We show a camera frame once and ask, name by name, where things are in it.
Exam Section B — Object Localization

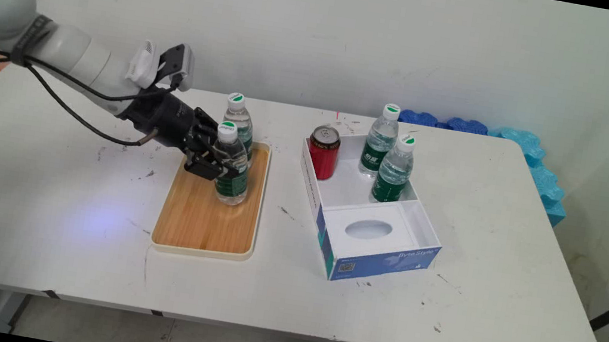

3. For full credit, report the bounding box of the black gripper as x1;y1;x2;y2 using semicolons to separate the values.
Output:
111;84;251;185

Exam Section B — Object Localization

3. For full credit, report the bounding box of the green label water bottle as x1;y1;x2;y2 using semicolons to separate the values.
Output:
206;119;258;209
369;131;419;208
217;91;261;165
357;100;404;182

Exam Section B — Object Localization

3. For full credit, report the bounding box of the wooden tray with cream rim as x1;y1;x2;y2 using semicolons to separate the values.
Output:
149;128;273;266

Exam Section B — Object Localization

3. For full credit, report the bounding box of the red soda can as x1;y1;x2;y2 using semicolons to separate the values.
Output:
303;123;343;183

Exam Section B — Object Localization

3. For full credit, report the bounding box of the white blue cardboard box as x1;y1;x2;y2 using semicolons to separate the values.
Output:
283;123;458;297

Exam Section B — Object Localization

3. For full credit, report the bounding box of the dark blue foam mat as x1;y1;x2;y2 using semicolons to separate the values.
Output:
398;108;440;128
446;116;490;136

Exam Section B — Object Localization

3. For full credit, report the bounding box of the cyan foam mat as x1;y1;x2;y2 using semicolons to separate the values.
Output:
476;125;579;229

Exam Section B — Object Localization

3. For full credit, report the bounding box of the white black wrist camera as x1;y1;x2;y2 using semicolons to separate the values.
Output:
124;35;199;98

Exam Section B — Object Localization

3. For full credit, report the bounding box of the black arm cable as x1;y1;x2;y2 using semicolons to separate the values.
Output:
0;50;184;153

